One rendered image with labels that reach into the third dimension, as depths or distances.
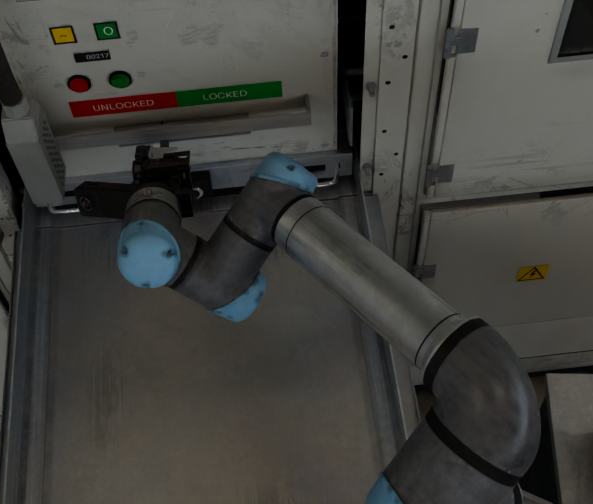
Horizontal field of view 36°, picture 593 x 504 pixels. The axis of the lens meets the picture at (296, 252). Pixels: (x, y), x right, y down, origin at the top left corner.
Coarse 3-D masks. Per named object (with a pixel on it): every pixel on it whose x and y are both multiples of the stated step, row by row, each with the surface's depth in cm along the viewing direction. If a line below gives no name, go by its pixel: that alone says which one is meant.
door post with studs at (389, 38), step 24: (384, 0) 122; (408, 0) 122; (384, 24) 125; (408, 24) 126; (384, 48) 129; (408, 48) 130; (384, 72) 133; (408, 72) 134; (384, 96) 138; (384, 120) 142; (360, 144) 148; (384, 144) 147; (360, 168) 153; (384, 168) 153; (384, 192) 158; (384, 216) 164
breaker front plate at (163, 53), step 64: (0, 0) 121; (64, 0) 122; (128, 0) 123; (192, 0) 124; (256, 0) 125; (320, 0) 126; (64, 64) 131; (128, 64) 133; (192, 64) 134; (256, 64) 135; (320, 64) 137; (64, 128) 142; (128, 128) 143; (320, 128) 149
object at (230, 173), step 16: (240, 160) 153; (256, 160) 153; (304, 160) 153; (320, 160) 154; (80, 176) 152; (96, 176) 152; (112, 176) 152; (128, 176) 152; (224, 176) 155; (240, 176) 155; (320, 176) 158
